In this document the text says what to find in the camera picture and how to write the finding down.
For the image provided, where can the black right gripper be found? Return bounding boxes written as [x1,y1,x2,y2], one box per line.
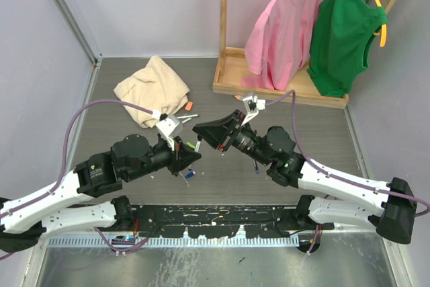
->
[190,112,269,167]

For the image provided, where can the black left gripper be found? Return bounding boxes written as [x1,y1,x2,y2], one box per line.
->
[124,132,200,180]

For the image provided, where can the blue transparent gel pen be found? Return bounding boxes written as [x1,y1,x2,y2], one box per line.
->
[252,159,260,174]

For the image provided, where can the lime green pen cap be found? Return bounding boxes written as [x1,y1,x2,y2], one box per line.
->
[187,142,196,149]

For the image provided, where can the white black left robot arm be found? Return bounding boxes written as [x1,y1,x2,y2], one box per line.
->
[1,134,202,253]

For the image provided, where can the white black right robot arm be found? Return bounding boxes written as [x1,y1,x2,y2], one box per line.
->
[193,110,417,245]

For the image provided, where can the small blue pen cap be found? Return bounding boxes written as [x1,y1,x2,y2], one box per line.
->
[185,171,196,179]

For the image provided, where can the white marker dark green end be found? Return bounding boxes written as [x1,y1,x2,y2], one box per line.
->
[177,114,199,120]

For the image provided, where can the orange highlighter cap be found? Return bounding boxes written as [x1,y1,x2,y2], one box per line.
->
[185,101,193,112]

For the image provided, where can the wooden clothes rack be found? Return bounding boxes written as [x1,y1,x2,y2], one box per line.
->
[213,0,396,109]

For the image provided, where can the beige cloth bag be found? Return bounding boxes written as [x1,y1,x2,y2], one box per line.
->
[114,56,189,114]

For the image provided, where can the pink t-shirt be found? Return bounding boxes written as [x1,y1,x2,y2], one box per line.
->
[242,0,323,91]

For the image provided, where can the green tank top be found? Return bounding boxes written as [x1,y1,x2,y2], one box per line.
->
[307,0,388,98]

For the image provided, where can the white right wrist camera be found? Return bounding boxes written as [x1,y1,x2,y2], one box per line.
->
[241,93,266,126]

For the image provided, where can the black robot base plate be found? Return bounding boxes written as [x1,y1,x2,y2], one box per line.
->
[108,205,316,239]

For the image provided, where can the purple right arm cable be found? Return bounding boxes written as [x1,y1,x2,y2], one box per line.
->
[264,89,430,254]

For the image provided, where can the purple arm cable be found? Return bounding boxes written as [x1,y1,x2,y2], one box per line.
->
[264,89,430,254]
[0,99,162,261]

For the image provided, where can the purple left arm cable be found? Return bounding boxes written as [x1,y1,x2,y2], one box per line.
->
[0,99,162,261]

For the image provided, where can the aluminium frame rail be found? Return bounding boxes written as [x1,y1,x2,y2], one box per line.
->
[54,0,101,67]

